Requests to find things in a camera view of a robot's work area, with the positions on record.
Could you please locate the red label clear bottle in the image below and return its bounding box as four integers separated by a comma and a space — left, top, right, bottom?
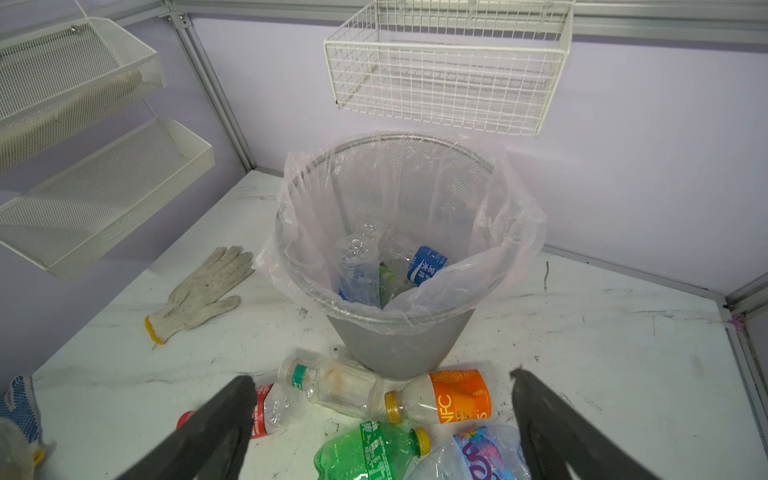
176, 382, 295, 440

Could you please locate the clear green cap bottle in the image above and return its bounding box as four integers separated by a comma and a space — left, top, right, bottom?
278, 357, 384, 420

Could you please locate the crushed green label bottle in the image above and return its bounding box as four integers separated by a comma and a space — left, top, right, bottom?
379, 263, 416, 308

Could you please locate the orange label juice bottle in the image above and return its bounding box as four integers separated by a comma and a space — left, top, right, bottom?
383, 369, 493, 426

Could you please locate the clear plastic bin liner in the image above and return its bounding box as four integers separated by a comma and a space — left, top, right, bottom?
255, 132, 546, 335

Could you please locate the white mesh shelf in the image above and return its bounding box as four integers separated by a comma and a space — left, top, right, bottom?
1, 118, 215, 280
1, 17, 166, 133

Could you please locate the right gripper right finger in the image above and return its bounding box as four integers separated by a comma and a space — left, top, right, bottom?
510, 368, 656, 480

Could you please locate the green Sprite bottle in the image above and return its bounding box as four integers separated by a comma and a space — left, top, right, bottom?
314, 421, 431, 480

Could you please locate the grey mesh waste bin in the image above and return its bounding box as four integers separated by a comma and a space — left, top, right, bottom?
259, 132, 526, 379

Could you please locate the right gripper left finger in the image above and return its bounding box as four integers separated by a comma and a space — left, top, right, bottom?
120, 375, 257, 479

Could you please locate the white mesh upper shelf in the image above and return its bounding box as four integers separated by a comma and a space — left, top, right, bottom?
1, 17, 166, 133

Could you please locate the large crushed blue label bottle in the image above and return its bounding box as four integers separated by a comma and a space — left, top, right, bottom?
406, 423, 531, 480

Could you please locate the white mesh lower shelf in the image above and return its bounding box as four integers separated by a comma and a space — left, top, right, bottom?
1, 118, 215, 280

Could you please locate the white wire wall basket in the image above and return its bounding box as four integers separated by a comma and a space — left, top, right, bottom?
324, 1, 575, 136

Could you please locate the blue dotted work glove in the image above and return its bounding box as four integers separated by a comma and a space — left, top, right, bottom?
1, 374, 46, 467

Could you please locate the beige glove in shelf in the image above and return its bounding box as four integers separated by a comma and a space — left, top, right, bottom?
1, 69, 143, 172

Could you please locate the white cotton work glove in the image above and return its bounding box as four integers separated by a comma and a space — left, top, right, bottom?
144, 246, 254, 345

